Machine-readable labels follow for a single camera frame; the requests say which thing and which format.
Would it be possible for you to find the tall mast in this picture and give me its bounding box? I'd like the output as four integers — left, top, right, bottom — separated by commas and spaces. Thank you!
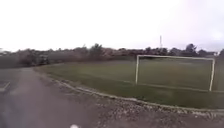
159, 34, 163, 50

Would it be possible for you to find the gravel strip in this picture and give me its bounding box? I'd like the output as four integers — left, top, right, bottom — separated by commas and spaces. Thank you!
49, 78, 224, 128

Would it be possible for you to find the green grass field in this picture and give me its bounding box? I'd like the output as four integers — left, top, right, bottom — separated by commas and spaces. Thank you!
34, 59, 224, 110

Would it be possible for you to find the white football goal frame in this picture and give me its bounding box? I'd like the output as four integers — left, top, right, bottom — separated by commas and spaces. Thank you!
134, 54, 216, 92

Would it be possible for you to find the grey asphalt path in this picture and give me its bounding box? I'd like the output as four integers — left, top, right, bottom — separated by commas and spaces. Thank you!
0, 67, 224, 128

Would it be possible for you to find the row of trees and bushes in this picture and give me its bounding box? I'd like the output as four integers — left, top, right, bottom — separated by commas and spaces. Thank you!
0, 42, 224, 69

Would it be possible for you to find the pale stone kerb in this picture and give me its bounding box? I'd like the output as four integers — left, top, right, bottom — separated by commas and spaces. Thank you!
39, 71, 224, 113

